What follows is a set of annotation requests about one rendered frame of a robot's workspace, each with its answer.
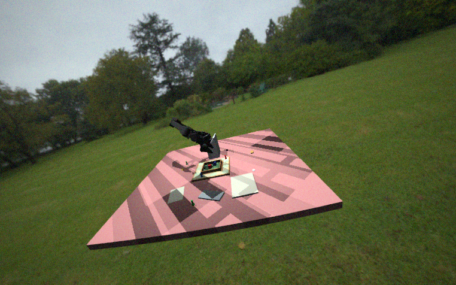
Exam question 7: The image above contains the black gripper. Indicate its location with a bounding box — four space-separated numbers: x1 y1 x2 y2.
196 136 214 153

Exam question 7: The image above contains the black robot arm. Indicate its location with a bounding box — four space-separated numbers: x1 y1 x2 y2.
169 117 212 142

